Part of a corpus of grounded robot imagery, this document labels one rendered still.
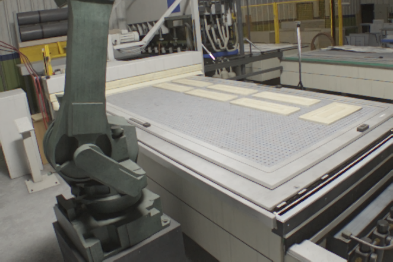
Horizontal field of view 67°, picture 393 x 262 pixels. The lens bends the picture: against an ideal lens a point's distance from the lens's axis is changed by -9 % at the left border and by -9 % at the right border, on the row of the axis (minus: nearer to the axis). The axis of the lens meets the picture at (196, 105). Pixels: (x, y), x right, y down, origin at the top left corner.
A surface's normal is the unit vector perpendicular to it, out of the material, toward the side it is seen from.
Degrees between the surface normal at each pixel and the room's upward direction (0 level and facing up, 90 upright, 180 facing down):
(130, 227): 90
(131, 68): 90
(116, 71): 90
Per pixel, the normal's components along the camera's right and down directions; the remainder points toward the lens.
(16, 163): 0.58, 0.15
